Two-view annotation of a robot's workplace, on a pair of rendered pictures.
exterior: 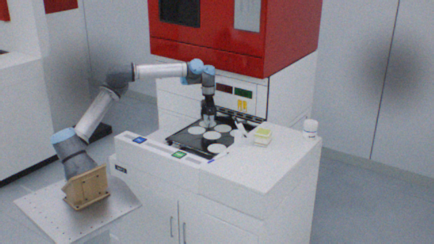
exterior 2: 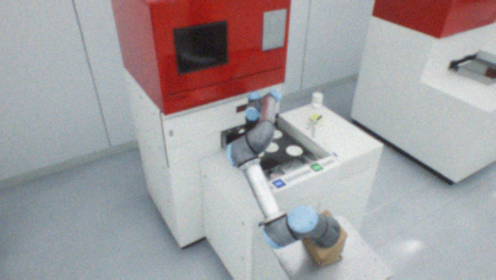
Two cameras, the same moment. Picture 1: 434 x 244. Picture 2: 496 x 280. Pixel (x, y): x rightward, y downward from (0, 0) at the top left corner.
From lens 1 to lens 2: 2.37 m
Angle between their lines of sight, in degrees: 58
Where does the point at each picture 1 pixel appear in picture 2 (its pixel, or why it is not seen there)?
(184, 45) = (211, 87)
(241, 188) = (369, 152)
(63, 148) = (321, 223)
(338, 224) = not seen: hidden behind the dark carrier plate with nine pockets
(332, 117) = not seen: hidden behind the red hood
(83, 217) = (352, 255)
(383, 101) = not seen: hidden behind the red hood
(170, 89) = (184, 140)
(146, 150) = (297, 184)
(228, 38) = (257, 61)
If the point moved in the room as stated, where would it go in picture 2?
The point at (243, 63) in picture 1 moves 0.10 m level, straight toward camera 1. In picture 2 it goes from (269, 77) to (284, 81)
